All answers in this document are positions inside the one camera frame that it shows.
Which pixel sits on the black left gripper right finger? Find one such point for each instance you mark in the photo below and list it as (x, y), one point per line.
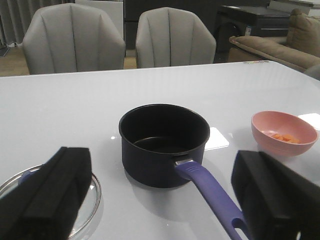
(277, 203)

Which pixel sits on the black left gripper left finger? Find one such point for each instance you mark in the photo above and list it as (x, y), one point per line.
(45, 205)

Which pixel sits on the glass lid with blue knob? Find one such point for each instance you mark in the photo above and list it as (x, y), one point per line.
(89, 214)

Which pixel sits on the orange ham pieces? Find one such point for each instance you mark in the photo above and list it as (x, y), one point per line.
(286, 138)

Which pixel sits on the pink bowl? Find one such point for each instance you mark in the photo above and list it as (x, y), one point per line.
(266, 123)

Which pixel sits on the dark blue saucepan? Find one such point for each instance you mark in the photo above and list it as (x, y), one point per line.
(163, 146)

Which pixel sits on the beige sofa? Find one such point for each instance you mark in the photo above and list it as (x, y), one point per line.
(299, 50)

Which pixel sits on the left grey upholstered chair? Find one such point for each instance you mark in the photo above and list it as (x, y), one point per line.
(71, 37)

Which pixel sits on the grey upholstered chair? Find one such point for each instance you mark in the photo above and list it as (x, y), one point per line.
(71, 37)
(168, 37)

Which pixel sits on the dark side table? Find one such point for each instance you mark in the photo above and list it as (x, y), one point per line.
(248, 21)

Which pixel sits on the grey curtain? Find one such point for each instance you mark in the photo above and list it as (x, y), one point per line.
(18, 16)

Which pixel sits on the right grey upholstered chair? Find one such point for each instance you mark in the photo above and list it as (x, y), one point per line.
(168, 37)

